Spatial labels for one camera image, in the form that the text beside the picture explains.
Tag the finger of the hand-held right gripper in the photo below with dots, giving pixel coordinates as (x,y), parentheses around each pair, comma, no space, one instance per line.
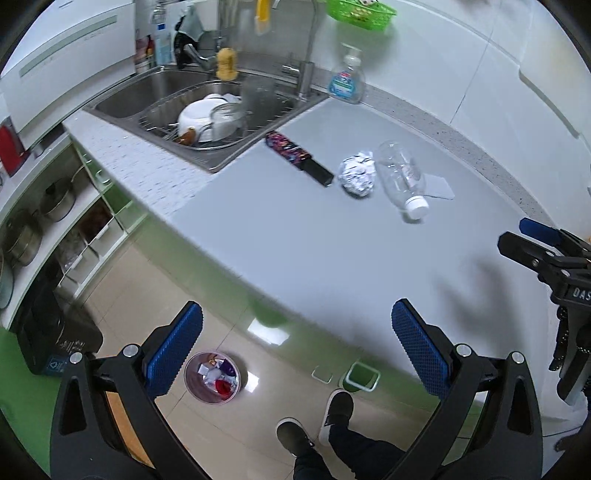
(538,228)
(524,249)

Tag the white bowl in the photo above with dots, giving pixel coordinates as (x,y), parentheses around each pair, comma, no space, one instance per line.
(194,115)

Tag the chrome pull-out faucet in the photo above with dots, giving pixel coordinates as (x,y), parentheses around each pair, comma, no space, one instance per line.
(198,55)

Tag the clear glass container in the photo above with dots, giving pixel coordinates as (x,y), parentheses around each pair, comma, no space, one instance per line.
(258,94)

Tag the brown wooden utensil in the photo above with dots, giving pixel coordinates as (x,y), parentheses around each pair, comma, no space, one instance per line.
(187,137)

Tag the yellow sponge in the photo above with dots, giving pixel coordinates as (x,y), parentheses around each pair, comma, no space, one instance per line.
(227,64)

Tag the green cabinet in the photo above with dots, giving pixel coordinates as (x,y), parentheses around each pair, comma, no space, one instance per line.
(18,392)

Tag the paper ball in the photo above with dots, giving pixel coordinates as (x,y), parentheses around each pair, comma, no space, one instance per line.
(358,175)

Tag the grey pad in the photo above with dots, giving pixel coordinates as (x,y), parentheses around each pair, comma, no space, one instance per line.
(441,187)

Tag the yellow dish brush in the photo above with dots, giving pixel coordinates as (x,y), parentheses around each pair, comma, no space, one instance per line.
(262,16)

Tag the pale basin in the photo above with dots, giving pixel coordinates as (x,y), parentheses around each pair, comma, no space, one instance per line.
(5,281)

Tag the person's right shoe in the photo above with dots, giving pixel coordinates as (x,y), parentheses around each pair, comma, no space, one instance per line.
(337,413)

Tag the hand soap pump bottle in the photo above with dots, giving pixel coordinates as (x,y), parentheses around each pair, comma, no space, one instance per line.
(346,83)

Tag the white bottle blue label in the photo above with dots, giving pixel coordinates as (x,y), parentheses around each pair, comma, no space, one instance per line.
(164,41)

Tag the dark hanging cloth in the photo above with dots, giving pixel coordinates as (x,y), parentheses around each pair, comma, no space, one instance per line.
(189,27)

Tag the white plate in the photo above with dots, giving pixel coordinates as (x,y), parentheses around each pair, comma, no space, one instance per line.
(219,98)

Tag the person's shoe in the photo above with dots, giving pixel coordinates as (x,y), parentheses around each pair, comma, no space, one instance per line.
(293,436)
(337,413)

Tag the brown bottle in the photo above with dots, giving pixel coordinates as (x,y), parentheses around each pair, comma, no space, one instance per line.
(144,53)

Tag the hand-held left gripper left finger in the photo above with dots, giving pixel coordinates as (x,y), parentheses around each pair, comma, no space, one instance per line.
(175,350)

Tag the white countertop dishwasher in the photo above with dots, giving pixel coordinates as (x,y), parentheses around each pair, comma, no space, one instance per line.
(60,60)

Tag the green plastic basket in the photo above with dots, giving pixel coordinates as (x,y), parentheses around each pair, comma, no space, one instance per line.
(360,16)

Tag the steel pot with lid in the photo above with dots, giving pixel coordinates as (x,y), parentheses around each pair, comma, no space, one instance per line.
(57,203)

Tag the clear plastic bottle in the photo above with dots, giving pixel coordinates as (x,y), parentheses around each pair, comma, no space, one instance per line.
(397,170)

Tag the white storage bins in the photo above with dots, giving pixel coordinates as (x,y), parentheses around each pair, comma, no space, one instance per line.
(92,249)

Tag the small green hanging bin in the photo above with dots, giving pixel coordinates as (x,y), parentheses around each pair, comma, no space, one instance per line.
(360,376)

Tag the large steel pot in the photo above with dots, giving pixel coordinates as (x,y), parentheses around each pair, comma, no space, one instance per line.
(23,240)

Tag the person's left shoe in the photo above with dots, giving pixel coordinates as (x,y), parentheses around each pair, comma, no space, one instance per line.
(293,436)

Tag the pink trash bin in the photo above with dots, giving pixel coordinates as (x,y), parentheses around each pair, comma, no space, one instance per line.
(196,392)

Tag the red container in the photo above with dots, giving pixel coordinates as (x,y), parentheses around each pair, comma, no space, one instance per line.
(10,150)

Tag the person's dark trousers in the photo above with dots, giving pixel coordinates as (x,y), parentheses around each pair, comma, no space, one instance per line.
(355,454)

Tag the slim steel gooseneck faucet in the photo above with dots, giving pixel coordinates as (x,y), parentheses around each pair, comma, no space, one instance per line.
(304,78)

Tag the stainless steel sink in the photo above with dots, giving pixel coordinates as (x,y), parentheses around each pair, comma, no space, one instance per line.
(138,99)

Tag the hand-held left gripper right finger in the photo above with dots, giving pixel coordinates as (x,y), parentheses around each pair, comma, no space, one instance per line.
(420,350)

